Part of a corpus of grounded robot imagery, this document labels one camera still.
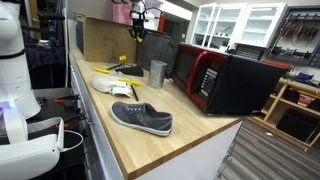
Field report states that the black ribbed crate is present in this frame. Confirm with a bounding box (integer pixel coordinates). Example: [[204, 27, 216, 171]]
[[234, 43, 268, 62]]

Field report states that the red upright object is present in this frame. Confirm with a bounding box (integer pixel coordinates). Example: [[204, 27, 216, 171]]
[[157, 12, 167, 33]]

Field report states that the black pegboard tool rack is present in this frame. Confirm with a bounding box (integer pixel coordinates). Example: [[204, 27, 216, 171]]
[[266, 6, 320, 69]]

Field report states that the brown cardboard box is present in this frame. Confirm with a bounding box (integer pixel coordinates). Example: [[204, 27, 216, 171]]
[[74, 14, 138, 64]]

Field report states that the orange handled black clamp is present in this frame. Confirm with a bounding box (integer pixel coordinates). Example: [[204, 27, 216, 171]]
[[54, 114, 88, 131], [54, 94, 81, 104]]

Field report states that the white cable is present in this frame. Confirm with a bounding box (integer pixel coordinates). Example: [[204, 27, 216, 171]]
[[59, 129, 85, 153]]

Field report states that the red box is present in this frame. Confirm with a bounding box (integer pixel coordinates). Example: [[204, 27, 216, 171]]
[[297, 93, 316, 108]]

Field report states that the white paper sheet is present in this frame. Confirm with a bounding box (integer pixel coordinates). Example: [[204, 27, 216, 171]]
[[143, 0, 164, 32]]

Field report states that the small teal object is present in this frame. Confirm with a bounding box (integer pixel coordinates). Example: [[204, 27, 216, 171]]
[[164, 68, 174, 80]]

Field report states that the white glass door cabinet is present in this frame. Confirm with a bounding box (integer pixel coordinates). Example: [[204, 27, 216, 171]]
[[190, 2, 288, 49]]

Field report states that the grey canvas shoe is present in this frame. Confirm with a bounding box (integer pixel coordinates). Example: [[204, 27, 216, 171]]
[[109, 101, 174, 137]]

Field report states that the grey metal cylinder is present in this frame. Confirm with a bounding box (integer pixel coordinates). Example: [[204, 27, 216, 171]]
[[147, 60, 168, 90]]

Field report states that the white cloth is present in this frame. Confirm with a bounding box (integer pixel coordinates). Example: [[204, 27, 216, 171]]
[[90, 73, 134, 99]]

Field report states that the dark grey bin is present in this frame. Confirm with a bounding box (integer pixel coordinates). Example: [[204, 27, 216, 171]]
[[136, 30, 181, 72]]

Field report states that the red and black microwave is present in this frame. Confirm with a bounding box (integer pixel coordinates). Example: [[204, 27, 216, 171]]
[[170, 42, 289, 117]]

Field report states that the wooden shelf unit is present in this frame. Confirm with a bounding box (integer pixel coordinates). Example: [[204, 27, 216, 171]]
[[248, 78, 320, 153]]

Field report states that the black storage bin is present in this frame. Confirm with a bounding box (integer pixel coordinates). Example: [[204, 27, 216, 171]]
[[275, 108, 320, 144]]

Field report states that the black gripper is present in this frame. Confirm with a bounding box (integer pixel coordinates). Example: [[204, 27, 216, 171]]
[[128, 9, 148, 42]]

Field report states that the flat teal object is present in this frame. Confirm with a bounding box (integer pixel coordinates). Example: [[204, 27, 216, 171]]
[[105, 59, 129, 66]]

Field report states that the pink sheet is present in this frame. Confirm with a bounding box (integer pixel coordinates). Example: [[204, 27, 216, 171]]
[[112, 2, 133, 26]]

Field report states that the blue object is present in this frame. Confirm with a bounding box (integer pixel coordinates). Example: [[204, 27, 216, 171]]
[[294, 71, 315, 84]]

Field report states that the dark purple fabric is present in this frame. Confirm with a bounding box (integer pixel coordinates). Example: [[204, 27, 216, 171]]
[[20, 31, 68, 89]]

